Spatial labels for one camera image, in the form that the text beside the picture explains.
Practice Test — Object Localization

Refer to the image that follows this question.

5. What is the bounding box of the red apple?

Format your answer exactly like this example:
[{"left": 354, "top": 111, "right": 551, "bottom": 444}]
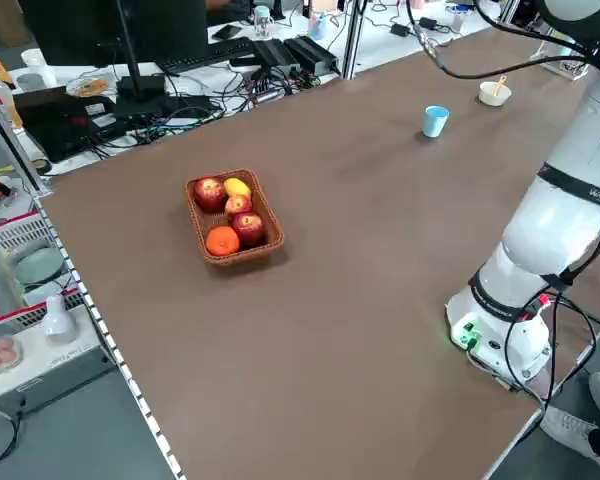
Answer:
[
  {"left": 194, "top": 178, "right": 227, "bottom": 212},
  {"left": 224, "top": 194, "right": 254, "bottom": 221},
  {"left": 231, "top": 212, "right": 265, "bottom": 247}
]

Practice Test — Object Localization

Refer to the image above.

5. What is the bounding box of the red white plastic basket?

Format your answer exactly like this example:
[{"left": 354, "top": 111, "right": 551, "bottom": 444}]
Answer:
[{"left": 0, "top": 209, "right": 81, "bottom": 326}]

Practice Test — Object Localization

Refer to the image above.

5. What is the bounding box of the white lamp shade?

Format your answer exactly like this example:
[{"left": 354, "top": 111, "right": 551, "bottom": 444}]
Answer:
[{"left": 42, "top": 294, "right": 77, "bottom": 344}]

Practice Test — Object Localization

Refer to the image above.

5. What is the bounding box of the white paper cup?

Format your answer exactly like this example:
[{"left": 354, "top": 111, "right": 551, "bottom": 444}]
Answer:
[{"left": 20, "top": 48, "right": 56, "bottom": 89}]

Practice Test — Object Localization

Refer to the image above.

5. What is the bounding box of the black electronics box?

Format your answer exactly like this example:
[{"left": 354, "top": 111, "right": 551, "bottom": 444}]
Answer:
[
  {"left": 284, "top": 35, "right": 340, "bottom": 75},
  {"left": 253, "top": 39, "right": 301, "bottom": 76}
]

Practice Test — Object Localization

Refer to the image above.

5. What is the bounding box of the orange juice bottle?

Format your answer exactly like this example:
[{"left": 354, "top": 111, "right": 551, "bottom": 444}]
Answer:
[{"left": 0, "top": 57, "right": 24, "bottom": 129}]

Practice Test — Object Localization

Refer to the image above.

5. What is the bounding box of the plate of cookies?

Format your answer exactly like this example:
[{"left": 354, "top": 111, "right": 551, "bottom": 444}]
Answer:
[{"left": 65, "top": 77, "right": 110, "bottom": 97}]

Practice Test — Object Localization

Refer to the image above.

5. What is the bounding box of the blue cup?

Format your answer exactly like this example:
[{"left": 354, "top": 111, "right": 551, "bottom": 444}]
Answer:
[{"left": 421, "top": 104, "right": 451, "bottom": 139}]

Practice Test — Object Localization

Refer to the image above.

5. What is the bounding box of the white bowl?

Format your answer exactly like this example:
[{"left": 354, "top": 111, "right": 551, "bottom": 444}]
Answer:
[{"left": 478, "top": 81, "right": 512, "bottom": 107}]

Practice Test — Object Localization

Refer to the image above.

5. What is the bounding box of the orange fruit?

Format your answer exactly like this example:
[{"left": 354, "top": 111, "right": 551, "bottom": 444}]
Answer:
[{"left": 205, "top": 226, "right": 241, "bottom": 257}]

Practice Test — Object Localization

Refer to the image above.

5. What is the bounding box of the clear bottle green cap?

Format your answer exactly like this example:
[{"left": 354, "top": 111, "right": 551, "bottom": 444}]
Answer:
[{"left": 252, "top": 5, "right": 274, "bottom": 41}]

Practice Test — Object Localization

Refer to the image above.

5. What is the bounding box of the clear egg carton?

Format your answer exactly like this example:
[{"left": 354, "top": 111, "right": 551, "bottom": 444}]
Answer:
[{"left": 0, "top": 334, "right": 24, "bottom": 376}]

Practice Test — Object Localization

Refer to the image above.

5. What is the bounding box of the green plate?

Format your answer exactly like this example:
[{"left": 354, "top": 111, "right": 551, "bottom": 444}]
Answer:
[{"left": 14, "top": 248, "right": 66, "bottom": 286}]

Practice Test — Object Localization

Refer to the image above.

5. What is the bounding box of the person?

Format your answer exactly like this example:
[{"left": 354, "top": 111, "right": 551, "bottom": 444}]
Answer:
[{"left": 538, "top": 372, "right": 600, "bottom": 469}]

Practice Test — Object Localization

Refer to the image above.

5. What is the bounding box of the yellow lemon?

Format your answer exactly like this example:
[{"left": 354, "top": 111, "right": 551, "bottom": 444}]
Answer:
[{"left": 223, "top": 177, "right": 252, "bottom": 199}]

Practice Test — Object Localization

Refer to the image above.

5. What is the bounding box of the black keyboard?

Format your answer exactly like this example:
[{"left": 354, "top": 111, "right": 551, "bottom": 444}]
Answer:
[{"left": 157, "top": 39, "right": 256, "bottom": 76}]

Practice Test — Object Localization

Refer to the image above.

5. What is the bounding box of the brown wicker basket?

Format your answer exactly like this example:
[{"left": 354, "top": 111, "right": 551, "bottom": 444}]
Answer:
[{"left": 184, "top": 168, "right": 286, "bottom": 266}]

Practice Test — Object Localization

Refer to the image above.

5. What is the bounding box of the grey metal box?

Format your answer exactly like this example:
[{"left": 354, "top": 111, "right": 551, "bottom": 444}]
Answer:
[{"left": 0, "top": 304, "right": 116, "bottom": 416}]

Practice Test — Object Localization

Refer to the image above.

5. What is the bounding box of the black monitor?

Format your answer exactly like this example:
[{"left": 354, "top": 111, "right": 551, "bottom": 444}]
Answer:
[{"left": 19, "top": 0, "right": 209, "bottom": 101}]

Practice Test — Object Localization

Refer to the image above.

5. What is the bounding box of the aluminium frame post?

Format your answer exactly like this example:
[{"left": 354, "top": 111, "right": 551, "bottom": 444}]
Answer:
[{"left": 342, "top": 0, "right": 366, "bottom": 80}]

